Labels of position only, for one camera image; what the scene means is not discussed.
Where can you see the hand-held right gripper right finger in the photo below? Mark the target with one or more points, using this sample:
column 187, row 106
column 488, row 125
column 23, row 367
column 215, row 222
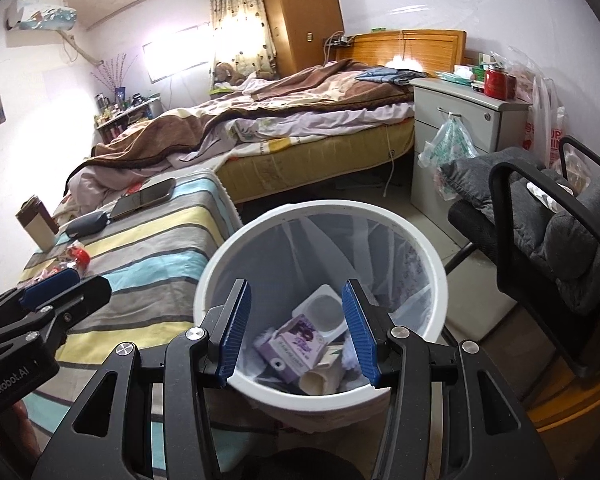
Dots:
column 360, row 335

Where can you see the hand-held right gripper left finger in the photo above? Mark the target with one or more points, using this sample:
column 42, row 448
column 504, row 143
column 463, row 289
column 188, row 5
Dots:
column 235, row 335

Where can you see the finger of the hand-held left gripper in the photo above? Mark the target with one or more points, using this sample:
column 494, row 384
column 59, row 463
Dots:
column 50, row 285
column 80, row 300

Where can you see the white foam fruit net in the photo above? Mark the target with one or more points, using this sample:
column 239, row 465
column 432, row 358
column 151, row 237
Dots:
column 352, row 352

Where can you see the crushed clear plastic bottle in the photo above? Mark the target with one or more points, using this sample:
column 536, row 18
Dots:
column 76, row 256

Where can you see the red-lid plastic jelly cup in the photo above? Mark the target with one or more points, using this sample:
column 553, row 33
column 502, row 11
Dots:
column 322, row 310

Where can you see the beige paper wrapper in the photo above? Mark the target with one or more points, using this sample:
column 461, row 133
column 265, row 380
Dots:
column 322, row 375

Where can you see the purple milk carton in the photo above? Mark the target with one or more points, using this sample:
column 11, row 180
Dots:
column 292, row 347

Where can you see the white round bin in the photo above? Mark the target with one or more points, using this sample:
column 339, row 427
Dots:
column 430, row 300

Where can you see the beige jug with brown lid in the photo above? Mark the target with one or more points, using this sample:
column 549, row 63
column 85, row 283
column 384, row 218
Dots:
column 40, row 230

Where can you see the dark glasses case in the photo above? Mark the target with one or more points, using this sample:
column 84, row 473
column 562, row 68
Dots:
column 87, row 223

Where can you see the striped tablecloth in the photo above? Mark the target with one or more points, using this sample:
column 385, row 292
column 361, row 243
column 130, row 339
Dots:
column 145, row 260

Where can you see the black smartphone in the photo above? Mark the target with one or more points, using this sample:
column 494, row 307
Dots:
column 142, row 197

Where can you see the wooden bed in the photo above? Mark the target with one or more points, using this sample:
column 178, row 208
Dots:
column 330, row 160

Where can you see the cluttered shelf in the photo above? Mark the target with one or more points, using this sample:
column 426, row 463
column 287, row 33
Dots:
column 125, row 120

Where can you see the brown blanket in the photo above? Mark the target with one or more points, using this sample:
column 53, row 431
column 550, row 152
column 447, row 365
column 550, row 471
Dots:
column 180, row 130

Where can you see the clear printed plastic bag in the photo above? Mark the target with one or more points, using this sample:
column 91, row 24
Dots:
column 447, row 150

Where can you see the grey cushioned chair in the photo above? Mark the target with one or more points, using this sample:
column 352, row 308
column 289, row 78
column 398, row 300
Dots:
column 555, row 240

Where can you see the dried flower branches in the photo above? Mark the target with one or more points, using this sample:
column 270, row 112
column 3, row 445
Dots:
column 115, row 75

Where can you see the air conditioner pipe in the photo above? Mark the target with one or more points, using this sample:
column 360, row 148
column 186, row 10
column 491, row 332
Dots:
column 77, row 47

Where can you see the grey nightstand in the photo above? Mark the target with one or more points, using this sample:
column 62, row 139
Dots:
column 460, row 105

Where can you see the brown teddy bear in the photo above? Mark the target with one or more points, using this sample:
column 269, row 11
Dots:
column 227, row 75

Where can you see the blue cloth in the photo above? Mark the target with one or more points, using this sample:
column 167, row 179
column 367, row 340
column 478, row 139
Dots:
column 390, row 76

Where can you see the window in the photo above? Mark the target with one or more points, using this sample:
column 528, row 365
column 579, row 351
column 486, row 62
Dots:
column 177, row 55

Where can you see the teal tissue pack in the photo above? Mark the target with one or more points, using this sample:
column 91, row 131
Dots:
column 457, row 76

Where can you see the white bag with red print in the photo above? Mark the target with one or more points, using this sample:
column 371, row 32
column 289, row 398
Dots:
column 542, row 125

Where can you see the red jar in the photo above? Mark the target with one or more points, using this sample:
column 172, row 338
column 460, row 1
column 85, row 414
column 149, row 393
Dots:
column 495, row 84

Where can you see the power strip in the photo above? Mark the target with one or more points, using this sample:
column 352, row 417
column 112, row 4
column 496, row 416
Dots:
column 340, row 40

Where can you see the patterned curtain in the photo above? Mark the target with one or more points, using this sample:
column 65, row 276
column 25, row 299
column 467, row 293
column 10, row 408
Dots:
column 240, row 25

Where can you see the wooden wardrobe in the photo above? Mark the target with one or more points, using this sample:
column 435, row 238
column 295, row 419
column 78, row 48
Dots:
column 300, row 15

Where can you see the wall air conditioner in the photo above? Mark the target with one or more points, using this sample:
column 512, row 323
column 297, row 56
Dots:
column 40, row 12

